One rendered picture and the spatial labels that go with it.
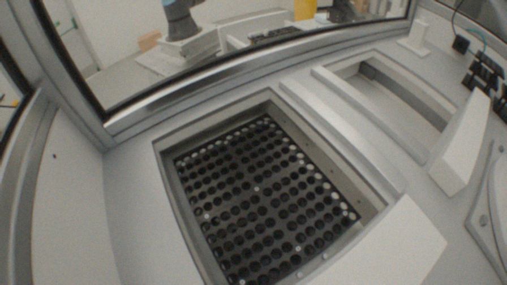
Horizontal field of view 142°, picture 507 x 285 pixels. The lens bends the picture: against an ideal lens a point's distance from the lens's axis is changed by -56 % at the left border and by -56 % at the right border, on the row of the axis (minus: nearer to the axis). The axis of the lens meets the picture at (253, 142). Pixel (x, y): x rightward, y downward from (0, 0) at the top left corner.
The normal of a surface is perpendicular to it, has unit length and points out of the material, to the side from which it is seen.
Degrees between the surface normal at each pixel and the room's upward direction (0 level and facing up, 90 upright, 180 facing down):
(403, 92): 90
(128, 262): 0
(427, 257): 0
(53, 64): 90
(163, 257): 0
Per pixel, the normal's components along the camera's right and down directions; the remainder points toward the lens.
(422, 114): -0.86, 0.44
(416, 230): -0.08, -0.61
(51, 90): 0.51, 0.66
